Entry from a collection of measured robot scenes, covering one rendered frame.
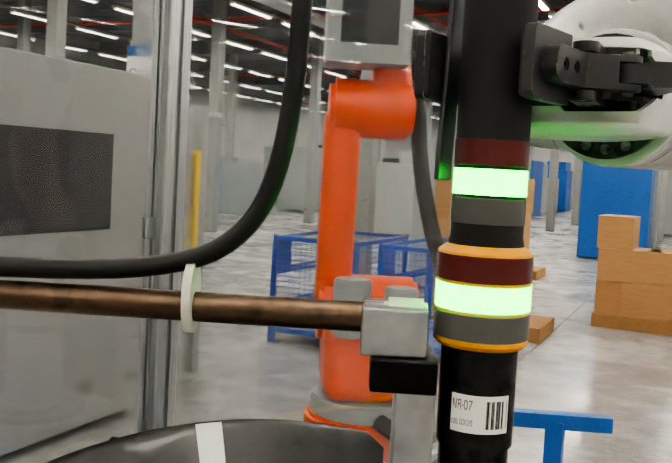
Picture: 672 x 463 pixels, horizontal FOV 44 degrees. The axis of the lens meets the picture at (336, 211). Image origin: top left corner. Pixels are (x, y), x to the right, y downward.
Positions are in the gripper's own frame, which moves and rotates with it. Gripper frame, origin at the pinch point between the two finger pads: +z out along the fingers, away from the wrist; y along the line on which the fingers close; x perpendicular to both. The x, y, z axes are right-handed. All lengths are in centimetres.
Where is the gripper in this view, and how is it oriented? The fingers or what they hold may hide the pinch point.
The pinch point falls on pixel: (491, 66)
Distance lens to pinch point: 39.0
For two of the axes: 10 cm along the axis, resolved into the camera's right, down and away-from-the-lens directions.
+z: -6.1, 0.2, -7.9
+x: 0.5, -10.0, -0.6
